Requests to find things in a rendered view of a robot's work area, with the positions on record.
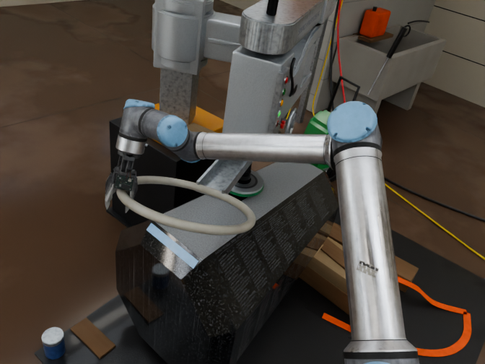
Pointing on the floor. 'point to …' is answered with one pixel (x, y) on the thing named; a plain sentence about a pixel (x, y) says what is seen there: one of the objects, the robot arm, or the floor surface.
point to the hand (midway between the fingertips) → (117, 206)
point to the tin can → (53, 343)
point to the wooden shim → (92, 337)
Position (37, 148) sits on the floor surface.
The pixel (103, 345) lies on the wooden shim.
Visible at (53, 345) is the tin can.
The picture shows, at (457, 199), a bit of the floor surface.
